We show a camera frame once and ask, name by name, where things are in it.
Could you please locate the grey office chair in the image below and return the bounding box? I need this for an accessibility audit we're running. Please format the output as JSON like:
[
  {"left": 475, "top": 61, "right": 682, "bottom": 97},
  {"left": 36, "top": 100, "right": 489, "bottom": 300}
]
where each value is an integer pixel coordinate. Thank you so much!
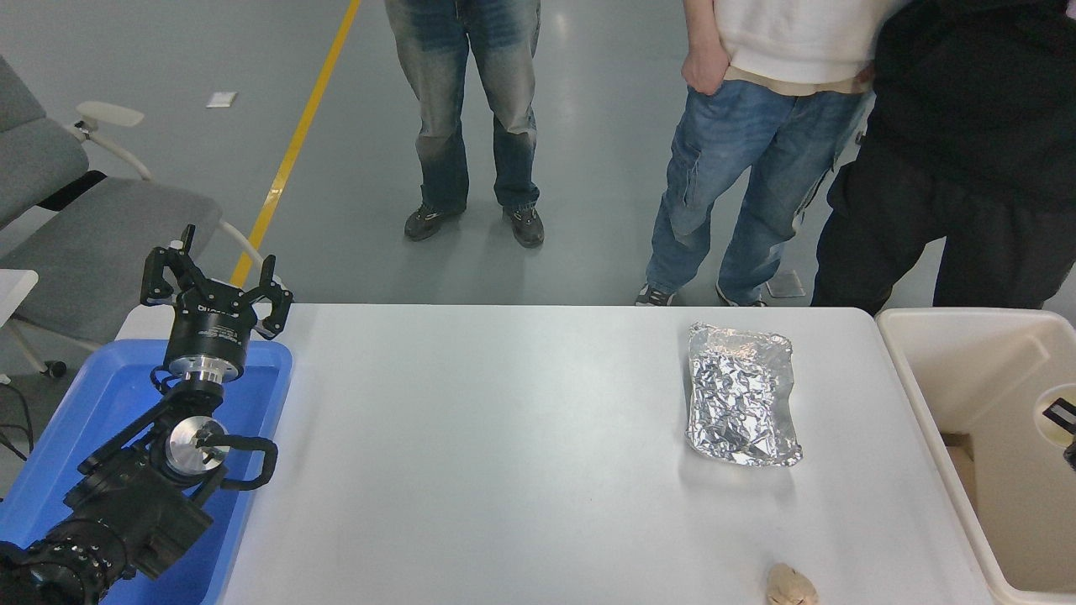
[{"left": 0, "top": 52, "right": 266, "bottom": 379}]

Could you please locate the large pale plastic bin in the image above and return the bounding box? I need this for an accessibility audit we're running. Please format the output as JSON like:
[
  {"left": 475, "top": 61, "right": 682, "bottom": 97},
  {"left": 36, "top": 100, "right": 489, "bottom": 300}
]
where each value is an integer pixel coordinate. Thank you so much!
[{"left": 876, "top": 307, "right": 1076, "bottom": 605}]

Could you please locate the white desk corner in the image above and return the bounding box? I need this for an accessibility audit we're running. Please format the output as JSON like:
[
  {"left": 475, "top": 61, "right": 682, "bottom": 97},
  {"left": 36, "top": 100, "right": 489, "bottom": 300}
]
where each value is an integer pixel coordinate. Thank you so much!
[{"left": 0, "top": 269, "right": 39, "bottom": 329}]

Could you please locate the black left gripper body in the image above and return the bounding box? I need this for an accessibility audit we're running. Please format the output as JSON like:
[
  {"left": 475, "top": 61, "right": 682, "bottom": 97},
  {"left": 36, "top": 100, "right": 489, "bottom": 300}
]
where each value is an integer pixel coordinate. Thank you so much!
[{"left": 166, "top": 281, "right": 257, "bottom": 364}]

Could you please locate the person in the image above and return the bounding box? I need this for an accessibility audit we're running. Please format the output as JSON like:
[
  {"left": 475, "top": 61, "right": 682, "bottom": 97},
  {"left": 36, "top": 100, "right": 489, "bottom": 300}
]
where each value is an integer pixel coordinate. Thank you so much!
[
  {"left": 810, "top": 0, "right": 1076, "bottom": 316},
  {"left": 384, "top": 0, "right": 546, "bottom": 250},
  {"left": 635, "top": 0, "right": 892, "bottom": 308}
]

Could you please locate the person's right hand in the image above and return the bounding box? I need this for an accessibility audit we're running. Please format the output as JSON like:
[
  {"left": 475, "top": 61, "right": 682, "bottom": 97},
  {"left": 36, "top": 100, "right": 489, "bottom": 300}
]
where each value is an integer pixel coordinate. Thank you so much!
[{"left": 681, "top": 40, "right": 734, "bottom": 95}]

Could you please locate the cream paper cup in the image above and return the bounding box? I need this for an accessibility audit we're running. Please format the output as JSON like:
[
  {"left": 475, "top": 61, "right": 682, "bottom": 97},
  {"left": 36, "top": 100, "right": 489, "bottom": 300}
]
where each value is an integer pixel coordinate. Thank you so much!
[{"left": 1034, "top": 384, "right": 1076, "bottom": 448}]

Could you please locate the crumpled silver foil tray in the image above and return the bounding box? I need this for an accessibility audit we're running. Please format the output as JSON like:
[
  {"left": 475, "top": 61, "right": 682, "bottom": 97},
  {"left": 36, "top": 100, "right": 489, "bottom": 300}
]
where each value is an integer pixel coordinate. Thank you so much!
[{"left": 685, "top": 321, "right": 804, "bottom": 468}]

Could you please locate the blue plastic tray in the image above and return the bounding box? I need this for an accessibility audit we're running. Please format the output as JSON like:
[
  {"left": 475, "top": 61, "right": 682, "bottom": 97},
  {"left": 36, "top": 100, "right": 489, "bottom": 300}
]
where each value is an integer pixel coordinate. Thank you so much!
[{"left": 0, "top": 339, "right": 293, "bottom": 605}]

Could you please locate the crumpled tan paper ball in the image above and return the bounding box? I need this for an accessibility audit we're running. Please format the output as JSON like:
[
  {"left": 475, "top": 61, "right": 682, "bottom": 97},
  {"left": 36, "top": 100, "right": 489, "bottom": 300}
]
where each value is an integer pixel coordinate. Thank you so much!
[{"left": 766, "top": 563, "right": 819, "bottom": 605}]

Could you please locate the black floor cable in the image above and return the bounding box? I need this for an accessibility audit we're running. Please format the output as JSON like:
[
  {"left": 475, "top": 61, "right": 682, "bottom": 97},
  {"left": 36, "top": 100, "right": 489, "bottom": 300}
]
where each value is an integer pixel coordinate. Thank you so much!
[{"left": 0, "top": 382, "right": 34, "bottom": 461}]

